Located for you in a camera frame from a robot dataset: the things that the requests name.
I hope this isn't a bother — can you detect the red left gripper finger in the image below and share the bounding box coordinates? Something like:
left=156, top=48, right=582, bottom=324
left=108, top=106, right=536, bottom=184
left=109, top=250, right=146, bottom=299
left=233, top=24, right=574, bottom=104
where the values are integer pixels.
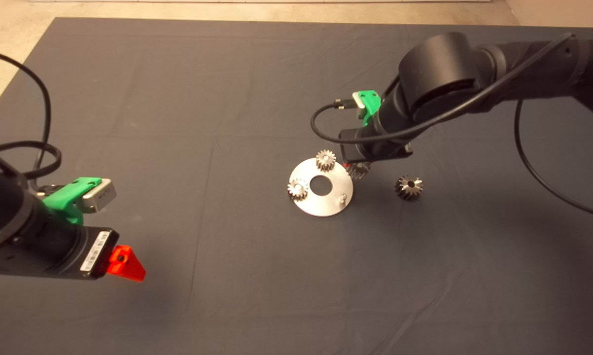
left=105, top=245, right=147, bottom=283

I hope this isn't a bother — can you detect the larger steel gear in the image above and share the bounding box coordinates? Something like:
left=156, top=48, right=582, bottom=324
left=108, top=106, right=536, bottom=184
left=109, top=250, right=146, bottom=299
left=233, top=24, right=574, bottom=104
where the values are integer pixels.
left=394, top=175, right=424, bottom=201

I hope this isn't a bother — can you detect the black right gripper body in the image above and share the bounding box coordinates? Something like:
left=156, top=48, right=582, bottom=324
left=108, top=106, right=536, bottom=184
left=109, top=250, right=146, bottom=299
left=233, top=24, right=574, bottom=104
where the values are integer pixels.
left=339, top=123, right=414, bottom=162

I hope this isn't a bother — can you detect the thick braided black cable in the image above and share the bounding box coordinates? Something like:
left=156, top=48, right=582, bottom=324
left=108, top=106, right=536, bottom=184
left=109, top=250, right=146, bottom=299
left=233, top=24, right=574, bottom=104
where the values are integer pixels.
left=0, top=142, right=62, bottom=179

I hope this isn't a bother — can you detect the round metal plate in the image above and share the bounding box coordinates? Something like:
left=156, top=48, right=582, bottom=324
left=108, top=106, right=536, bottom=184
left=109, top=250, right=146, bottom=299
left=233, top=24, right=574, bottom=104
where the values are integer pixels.
left=289, top=158, right=354, bottom=217

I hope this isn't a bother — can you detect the dark grey table cloth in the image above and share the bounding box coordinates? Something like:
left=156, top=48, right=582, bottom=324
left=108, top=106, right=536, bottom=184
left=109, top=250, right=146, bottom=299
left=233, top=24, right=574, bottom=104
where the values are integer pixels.
left=0, top=18, right=593, bottom=355

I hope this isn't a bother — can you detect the black left camera cable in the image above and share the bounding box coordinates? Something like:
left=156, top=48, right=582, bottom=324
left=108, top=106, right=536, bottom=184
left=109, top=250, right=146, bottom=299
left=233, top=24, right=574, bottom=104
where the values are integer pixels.
left=0, top=49, right=53, bottom=190

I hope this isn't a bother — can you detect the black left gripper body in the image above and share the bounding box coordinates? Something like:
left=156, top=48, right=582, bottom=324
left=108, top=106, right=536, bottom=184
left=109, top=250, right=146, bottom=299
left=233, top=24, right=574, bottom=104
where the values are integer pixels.
left=55, top=226, right=120, bottom=280

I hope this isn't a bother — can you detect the green left camera mount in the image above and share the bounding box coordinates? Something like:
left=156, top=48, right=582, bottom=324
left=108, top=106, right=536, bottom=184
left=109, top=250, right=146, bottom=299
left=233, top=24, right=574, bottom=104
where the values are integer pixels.
left=43, top=177, right=103, bottom=225

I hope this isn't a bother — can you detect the silver left camera box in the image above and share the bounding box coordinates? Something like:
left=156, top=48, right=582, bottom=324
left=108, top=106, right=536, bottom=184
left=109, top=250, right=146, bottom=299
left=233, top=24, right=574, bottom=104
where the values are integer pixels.
left=82, top=178, right=117, bottom=213

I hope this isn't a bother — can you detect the small steel gear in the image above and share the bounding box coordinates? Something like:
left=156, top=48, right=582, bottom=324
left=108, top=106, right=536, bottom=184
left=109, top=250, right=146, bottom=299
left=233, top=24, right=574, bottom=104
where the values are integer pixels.
left=287, top=179, right=310, bottom=202
left=347, top=162, right=371, bottom=180
left=315, top=150, right=337, bottom=172

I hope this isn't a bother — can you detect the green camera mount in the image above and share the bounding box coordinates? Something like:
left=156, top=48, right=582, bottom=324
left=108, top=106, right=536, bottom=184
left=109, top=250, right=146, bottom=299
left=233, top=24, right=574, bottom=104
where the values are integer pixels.
left=43, top=177, right=103, bottom=225
left=356, top=90, right=382, bottom=126

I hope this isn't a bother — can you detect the green right camera mount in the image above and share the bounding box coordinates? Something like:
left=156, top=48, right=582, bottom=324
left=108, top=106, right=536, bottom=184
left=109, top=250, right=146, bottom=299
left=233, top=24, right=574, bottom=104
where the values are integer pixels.
left=356, top=90, right=382, bottom=126

